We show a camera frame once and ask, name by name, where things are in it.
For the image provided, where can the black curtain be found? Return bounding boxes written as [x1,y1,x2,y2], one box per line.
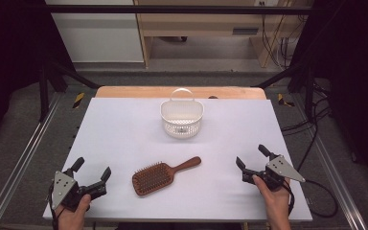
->
[289,0,368,187]
[0,0,75,151]

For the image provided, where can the left hand-held gripper cable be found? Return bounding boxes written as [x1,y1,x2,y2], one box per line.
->
[48,183,60,230]

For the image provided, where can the wooden table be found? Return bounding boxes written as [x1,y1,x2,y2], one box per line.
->
[95,85,267,101]

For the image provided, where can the aluminium floor rail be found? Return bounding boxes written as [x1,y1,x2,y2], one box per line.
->
[291,95,368,230]
[0,92,62,230]

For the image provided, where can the black horizontal frame bar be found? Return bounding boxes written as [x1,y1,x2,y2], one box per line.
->
[44,4,314,15]

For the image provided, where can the hand-held gripper cable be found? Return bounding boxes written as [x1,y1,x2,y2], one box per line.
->
[48,183,60,230]
[286,178,339,219]

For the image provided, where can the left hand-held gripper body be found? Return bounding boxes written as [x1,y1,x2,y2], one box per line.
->
[50,171,108,213]

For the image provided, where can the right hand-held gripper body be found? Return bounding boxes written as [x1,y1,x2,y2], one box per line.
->
[241,154,307,193]

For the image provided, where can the person's left hand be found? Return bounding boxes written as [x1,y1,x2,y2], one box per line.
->
[55,194,92,230]

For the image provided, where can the person's right hand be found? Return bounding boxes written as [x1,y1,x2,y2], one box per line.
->
[251,174,291,230]

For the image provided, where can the right hand-held gripper cable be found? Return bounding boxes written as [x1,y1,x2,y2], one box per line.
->
[286,178,339,219]

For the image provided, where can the white plastic basket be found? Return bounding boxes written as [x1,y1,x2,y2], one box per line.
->
[159,87,205,140]

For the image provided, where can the beige wooden desk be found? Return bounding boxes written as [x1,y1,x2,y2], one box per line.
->
[133,0,314,69]

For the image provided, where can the black diagonal frame strut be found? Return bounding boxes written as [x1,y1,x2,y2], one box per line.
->
[49,59,101,90]
[251,62,305,89]

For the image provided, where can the grey desk label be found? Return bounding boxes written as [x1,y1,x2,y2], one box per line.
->
[232,27,260,35]

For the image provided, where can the white cabinet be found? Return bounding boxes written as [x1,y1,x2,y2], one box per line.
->
[44,0,145,63]

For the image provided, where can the brown wooden hairbrush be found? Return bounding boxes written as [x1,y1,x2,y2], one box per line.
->
[131,155,202,197]

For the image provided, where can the hanging desk cables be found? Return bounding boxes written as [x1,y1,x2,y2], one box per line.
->
[260,1,302,70]

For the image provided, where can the bundle of black floor cables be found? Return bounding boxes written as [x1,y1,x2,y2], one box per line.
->
[281,80,332,173]

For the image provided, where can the black frame post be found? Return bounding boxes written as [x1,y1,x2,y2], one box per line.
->
[38,62,51,123]
[304,62,316,113]

